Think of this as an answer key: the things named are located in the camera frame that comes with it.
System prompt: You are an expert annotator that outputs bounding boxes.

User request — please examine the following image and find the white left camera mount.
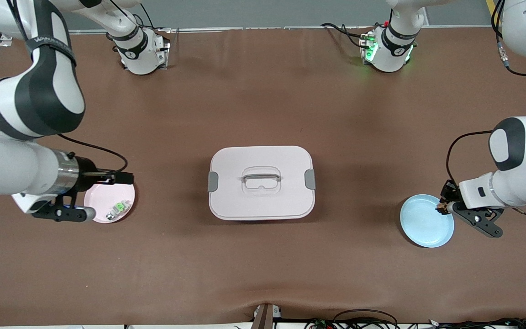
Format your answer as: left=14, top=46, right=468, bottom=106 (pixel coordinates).
left=458, top=173, right=496, bottom=212

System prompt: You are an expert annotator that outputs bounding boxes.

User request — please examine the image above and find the black base cable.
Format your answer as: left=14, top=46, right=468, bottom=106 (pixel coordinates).
left=321, top=22, right=369, bottom=50

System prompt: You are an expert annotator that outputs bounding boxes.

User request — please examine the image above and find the green push-button switch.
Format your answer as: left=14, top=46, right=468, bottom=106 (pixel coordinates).
left=106, top=200, right=130, bottom=222

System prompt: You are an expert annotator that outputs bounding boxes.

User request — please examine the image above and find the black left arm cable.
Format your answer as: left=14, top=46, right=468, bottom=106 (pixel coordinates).
left=446, top=0, right=526, bottom=216

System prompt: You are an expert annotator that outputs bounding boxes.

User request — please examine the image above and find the pink round plate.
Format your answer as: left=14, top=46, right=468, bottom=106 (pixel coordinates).
left=84, top=180, right=136, bottom=224

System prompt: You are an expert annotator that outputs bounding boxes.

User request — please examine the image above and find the light blue round plate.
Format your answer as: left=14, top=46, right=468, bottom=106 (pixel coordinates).
left=400, top=194, right=455, bottom=248

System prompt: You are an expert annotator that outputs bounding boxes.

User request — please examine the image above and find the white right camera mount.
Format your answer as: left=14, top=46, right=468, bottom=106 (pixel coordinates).
left=11, top=191, right=60, bottom=214

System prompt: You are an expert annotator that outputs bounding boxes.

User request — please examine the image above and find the metal table edge strip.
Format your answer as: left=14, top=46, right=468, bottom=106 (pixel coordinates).
left=69, top=25, right=492, bottom=35

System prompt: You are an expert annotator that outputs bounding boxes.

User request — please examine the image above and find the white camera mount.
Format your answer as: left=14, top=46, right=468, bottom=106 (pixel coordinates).
left=458, top=173, right=496, bottom=212
left=11, top=191, right=60, bottom=214

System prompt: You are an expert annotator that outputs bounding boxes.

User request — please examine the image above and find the pink storage box white lid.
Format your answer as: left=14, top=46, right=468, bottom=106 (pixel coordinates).
left=207, top=146, right=316, bottom=221

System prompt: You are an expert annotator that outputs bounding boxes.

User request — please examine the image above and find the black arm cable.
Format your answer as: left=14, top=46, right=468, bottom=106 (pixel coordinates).
left=58, top=133, right=129, bottom=175
left=446, top=0, right=526, bottom=216

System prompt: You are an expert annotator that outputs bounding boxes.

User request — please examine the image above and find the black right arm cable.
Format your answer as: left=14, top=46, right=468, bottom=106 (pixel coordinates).
left=58, top=133, right=129, bottom=175

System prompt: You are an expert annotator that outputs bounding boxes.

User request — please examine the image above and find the black cable bundle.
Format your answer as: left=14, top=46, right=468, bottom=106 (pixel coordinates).
left=304, top=309, right=526, bottom=329

